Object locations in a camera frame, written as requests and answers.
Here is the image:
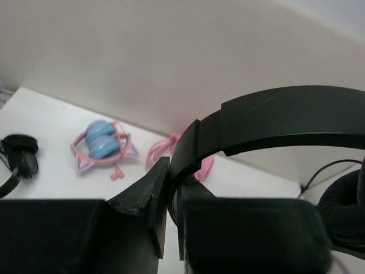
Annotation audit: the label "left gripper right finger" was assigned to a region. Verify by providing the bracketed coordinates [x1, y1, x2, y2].
[175, 177, 332, 273]

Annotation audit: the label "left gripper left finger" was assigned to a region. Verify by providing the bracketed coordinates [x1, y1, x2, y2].
[1, 157, 170, 273]

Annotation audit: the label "black Panasonic wired headphones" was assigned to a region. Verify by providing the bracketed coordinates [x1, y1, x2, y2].
[167, 85, 364, 259]

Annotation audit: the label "pink gaming headphones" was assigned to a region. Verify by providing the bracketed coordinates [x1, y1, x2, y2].
[145, 133, 215, 182]

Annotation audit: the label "pink blue cat-ear headphones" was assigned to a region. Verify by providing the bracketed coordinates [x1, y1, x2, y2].
[70, 120, 140, 180]

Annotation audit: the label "small black headphones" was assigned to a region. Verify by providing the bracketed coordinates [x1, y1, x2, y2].
[1, 134, 39, 198]

